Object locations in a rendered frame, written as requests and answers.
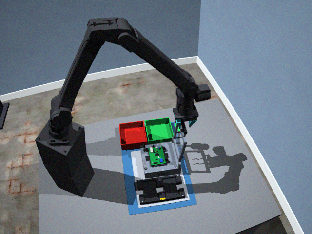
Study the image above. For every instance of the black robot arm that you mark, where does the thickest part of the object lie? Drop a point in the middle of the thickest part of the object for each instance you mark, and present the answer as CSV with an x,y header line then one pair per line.
x,y
118,31

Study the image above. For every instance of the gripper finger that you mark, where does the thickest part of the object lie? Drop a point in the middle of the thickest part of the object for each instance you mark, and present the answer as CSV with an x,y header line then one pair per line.
x,y
178,121
191,123

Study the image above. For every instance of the red bin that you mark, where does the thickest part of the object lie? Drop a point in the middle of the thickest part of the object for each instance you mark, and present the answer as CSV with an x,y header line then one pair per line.
x,y
132,135

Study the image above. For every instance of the green circuit board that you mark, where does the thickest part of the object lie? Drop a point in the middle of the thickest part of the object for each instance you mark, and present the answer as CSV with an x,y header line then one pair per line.
x,y
156,155

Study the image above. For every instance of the green bin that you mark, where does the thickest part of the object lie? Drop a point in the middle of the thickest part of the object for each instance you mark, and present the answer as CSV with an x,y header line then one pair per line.
x,y
158,130

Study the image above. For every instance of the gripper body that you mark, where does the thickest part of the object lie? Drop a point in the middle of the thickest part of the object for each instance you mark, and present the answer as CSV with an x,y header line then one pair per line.
x,y
186,113

